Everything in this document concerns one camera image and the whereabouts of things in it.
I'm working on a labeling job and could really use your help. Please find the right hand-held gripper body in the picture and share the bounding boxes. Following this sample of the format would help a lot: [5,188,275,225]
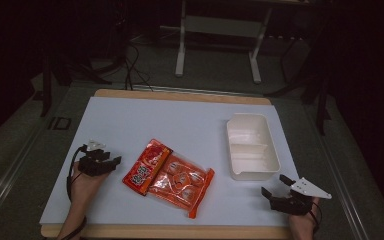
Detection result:
[269,176,333,216]

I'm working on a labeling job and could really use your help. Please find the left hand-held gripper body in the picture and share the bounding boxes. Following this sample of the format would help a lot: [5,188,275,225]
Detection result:
[77,139,113,178]

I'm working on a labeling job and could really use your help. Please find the person's left hand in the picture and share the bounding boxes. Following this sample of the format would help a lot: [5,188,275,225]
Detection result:
[69,161,110,214]

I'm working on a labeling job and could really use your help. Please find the person's right hand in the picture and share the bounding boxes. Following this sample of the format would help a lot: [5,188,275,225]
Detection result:
[287,196,322,235]

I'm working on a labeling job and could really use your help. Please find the white plastic container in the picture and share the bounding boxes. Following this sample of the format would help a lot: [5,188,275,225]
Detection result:
[226,112,282,182]

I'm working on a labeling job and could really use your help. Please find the orange snack packet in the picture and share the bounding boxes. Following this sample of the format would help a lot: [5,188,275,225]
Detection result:
[122,138,216,220]

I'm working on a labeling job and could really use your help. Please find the white table mat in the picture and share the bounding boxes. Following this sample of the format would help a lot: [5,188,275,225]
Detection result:
[39,96,302,228]

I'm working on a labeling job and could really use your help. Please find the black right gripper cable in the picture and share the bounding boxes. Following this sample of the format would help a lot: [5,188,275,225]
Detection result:
[309,199,323,235]

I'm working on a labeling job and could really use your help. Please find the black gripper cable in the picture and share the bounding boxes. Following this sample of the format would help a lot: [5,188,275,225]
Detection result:
[59,145,88,240]
[309,199,323,235]

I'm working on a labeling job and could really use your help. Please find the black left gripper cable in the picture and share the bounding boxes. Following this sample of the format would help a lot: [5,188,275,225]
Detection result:
[59,145,88,240]

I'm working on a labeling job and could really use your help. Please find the black floor cables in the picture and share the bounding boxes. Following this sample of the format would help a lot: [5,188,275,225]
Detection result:
[113,39,155,92]

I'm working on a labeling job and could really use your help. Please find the white metal table frame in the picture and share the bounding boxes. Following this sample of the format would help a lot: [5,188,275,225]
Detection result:
[174,0,274,85]

